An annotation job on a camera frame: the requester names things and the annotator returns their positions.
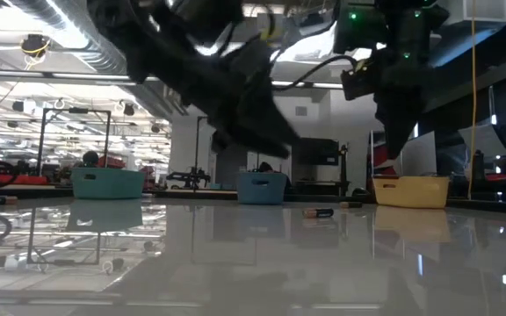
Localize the grey monitor back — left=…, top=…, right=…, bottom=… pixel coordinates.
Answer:
left=458, top=118, right=506, bottom=162

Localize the black bottle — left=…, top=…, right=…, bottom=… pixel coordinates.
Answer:
left=472, top=148, right=485, bottom=181

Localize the person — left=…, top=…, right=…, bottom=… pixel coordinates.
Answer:
left=81, top=150, right=101, bottom=169
left=257, top=161, right=293, bottom=197

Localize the silver ceiling air duct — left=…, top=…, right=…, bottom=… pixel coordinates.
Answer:
left=11, top=0, right=179, bottom=119

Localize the black background monitor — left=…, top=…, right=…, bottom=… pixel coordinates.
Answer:
left=291, top=137, right=340, bottom=167

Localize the white ceiling box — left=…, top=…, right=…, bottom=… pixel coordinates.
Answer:
left=448, top=0, right=506, bottom=28

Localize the blue-grey plastic bin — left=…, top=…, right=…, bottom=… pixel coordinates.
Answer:
left=235, top=171, right=288, bottom=205

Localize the yellow hanging cable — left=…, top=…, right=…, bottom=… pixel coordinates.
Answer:
left=466, top=0, right=477, bottom=201

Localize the black yellow ceiling reel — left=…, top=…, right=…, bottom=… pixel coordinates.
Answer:
left=19, top=33, right=53, bottom=58

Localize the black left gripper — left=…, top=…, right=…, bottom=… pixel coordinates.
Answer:
left=208, top=39, right=300, bottom=158

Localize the black metal frame stand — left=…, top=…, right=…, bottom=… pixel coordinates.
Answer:
left=194, top=116, right=204, bottom=176
left=37, top=106, right=112, bottom=176

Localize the white monitor back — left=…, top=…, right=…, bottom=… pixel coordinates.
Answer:
left=401, top=130, right=437, bottom=177

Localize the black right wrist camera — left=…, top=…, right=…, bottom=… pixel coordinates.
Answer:
left=340, top=65, right=378, bottom=102

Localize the teal plastic bin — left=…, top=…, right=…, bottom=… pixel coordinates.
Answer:
left=70, top=167, right=146, bottom=201

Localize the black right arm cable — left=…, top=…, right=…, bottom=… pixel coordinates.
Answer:
left=272, top=53, right=359, bottom=92

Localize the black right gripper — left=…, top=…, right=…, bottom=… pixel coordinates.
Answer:
left=373, top=47, right=432, bottom=160

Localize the yellow plastic bin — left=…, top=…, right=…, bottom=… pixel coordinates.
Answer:
left=372, top=176, right=450, bottom=210

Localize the black office desk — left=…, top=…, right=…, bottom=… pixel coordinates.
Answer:
left=448, top=173, right=506, bottom=203

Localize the red tray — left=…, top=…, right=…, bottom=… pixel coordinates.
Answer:
left=0, top=174, right=50, bottom=185

